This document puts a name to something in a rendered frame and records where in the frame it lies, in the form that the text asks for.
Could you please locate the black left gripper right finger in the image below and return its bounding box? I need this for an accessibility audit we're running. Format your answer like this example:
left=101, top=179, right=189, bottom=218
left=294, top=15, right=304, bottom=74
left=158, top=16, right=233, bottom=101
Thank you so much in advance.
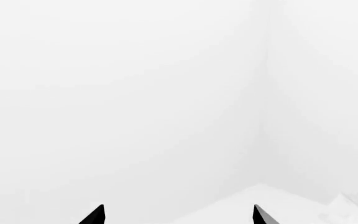
left=252, top=203, right=280, bottom=224

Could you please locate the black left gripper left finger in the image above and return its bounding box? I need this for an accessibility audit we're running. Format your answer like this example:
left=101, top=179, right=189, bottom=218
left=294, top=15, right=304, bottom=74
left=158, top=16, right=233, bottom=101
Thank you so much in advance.
left=78, top=203, right=106, bottom=224

